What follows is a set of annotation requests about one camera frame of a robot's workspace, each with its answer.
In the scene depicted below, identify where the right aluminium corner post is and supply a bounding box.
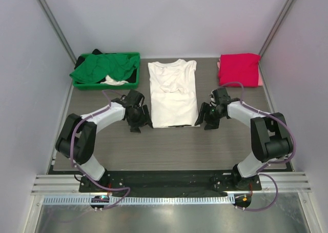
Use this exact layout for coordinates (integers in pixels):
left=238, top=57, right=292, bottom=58
left=259, top=0, right=297, bottom=57

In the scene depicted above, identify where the white slotted cable duct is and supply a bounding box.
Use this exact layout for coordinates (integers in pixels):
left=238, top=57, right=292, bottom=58
left=43, top=194, right=235, bottom=206

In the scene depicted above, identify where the left aluminium corner post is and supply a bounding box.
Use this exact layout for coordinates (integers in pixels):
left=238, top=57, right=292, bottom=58
left=37, top=0, right=77, bottom=64

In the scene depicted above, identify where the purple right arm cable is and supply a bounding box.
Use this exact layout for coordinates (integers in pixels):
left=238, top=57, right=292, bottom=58
left=220, top=82, right=297, bottom=212

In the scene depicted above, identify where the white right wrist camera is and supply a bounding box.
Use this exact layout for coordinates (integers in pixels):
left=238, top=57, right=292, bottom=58
left=210, top=95, right=216, bottom=107

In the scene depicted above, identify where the green t shirt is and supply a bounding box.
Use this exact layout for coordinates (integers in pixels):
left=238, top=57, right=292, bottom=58
left=70, top=53, right=140, bottom=84

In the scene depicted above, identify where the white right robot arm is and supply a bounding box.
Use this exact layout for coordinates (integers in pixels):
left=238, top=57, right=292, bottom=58
left=195, top=87, right=294, bottom=190

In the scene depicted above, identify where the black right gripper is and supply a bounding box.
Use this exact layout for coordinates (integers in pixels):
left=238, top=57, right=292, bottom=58
left=195, top=102, right=224, bottom=130

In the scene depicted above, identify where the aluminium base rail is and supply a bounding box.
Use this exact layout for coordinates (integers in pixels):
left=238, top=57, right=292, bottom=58
left=31, top=172, right=312, bottom=196

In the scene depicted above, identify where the aluminium corner post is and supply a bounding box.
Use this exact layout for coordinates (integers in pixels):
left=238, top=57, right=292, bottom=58
left=259, top=0, right=297, bottom=57
left=37, top=0, right=77, bottom=64

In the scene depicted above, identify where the red folded t shirt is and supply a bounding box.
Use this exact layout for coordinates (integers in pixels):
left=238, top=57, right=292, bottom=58
left=218, top=53, right=261, bottom=87

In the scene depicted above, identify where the white t shirt with print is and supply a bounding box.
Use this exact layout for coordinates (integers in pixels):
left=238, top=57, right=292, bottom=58
left=148, top=59, right=198, bottom=128

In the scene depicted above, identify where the white t shirt in bin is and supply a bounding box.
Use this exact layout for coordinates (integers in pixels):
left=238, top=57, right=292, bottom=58
left=100, top=75, right=128, bottom=86

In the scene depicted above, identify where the green plastic bin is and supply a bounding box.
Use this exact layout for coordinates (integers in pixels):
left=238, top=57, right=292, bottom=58
left=72, top=52, right=140, bottom=90

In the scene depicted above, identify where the black t shirt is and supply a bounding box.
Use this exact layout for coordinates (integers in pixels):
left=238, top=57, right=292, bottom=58
left=74, top=49, right=102, bottom=70

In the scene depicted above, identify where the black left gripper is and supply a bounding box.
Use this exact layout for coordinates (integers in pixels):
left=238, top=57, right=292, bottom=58
left=127, top=104, right=153, bottom=132

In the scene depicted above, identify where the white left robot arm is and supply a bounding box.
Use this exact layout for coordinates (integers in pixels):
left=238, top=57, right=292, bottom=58
left=55, top=89, right=153, bottom=191

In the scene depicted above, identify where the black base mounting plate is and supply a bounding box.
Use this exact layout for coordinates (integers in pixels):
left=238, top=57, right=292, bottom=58
left=78, top=168, right=262, bottom=199

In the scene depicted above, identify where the pink folded t shirt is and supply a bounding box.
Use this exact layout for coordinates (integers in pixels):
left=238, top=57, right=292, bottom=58
left=217, top=60, right=263, bottom=87

